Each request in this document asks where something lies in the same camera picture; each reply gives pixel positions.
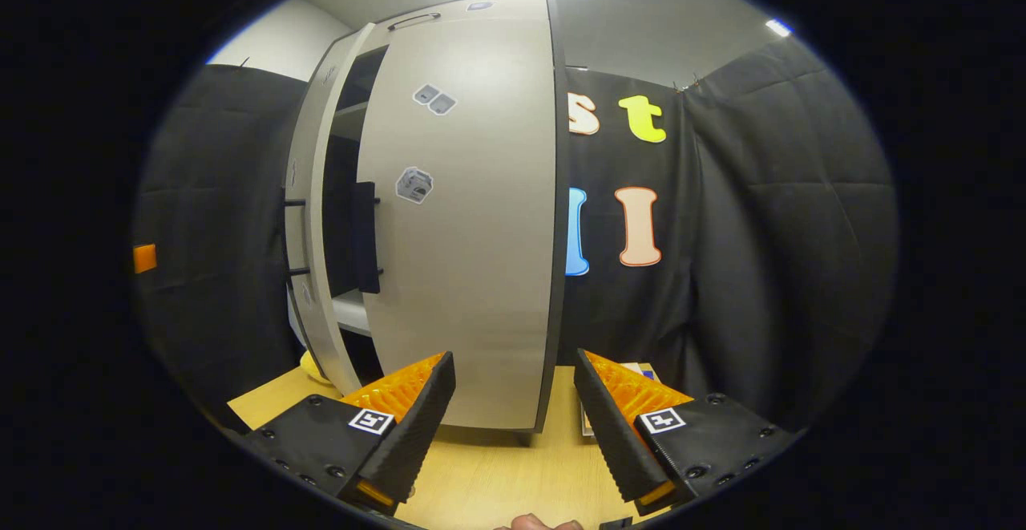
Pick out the black door handle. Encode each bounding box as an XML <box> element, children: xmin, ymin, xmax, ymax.
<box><xmin>349</xmin><ymin>181</ymin><xmax>383</xmax><ymax>295</ymax></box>
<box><xmin>281</xmin><ymin>196</ymin><xmax>313</xmax><ymax>279</ymax></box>

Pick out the white cabinet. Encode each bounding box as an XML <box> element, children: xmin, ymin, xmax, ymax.
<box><xmin>321</xmin><ymin>0</ymin><xmax>572</xmax><ymax>444</ymax></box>

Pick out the metal drawer handle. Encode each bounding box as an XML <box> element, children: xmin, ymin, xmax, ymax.
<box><xmin>386</xmin><ymin>11</ymin><xmax>442</xmax><ymax>32</ymax></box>

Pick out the yellow rounded object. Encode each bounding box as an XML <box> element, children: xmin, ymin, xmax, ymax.
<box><xmin>299</xmin><ymin>350</ymin><xmax>331</xmax><ymax>384</ymax></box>

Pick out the white cabinet drawer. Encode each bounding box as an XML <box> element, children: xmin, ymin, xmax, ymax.
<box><xmin>374</xmin><ymin>0</ymin><xmax>555</xmax><ymax>34</ymax></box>

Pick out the black backdrop cloth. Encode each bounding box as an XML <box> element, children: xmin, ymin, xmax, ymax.
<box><xmin>561</xmin><ymin>67</ymin><xmax>700</xmax><ymax>391</ymax></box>

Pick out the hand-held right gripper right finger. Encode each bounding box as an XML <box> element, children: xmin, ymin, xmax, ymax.
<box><xmin>572</xmin><ymin>348</ymin><xmax>799</xmax><ymax>518</ymax></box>

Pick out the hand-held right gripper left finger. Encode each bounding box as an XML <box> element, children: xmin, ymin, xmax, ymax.
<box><xmin>244</xmin><ymin>350</ymin><xmax>457</xmax><ymax>516</ymax></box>

